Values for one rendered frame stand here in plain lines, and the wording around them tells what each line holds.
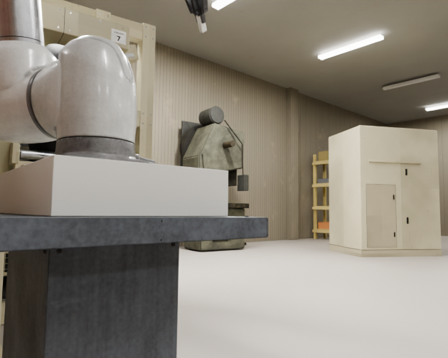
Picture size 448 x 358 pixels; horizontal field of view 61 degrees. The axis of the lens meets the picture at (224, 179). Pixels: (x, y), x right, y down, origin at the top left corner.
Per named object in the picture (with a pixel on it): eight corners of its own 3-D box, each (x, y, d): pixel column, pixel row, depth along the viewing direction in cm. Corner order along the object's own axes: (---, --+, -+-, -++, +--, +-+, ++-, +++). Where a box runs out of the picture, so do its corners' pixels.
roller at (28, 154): (17, 158, 165) (18, 148, 165) (16, 159, 169) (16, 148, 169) (99, 164, 184) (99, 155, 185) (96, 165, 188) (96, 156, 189)
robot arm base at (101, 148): (173, 170, 79) (173, 144, 80) (62, 163, 65) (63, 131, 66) (136, 177, 93) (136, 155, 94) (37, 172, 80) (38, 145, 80)
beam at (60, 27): (16, 20, 198) (18, -7, 200) (11, 38, 219) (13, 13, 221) (129, 50, 232) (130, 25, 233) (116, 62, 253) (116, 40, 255)
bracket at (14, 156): (11, 163, 160) (13, 140, 161) (3, 170, 193) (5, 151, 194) (20, 163, 162) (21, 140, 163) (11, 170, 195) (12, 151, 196)
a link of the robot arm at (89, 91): (104, 133, 68) (107, 15, 70) (26, 140, 74) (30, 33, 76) (151, 147, 84) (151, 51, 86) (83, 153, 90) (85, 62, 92)
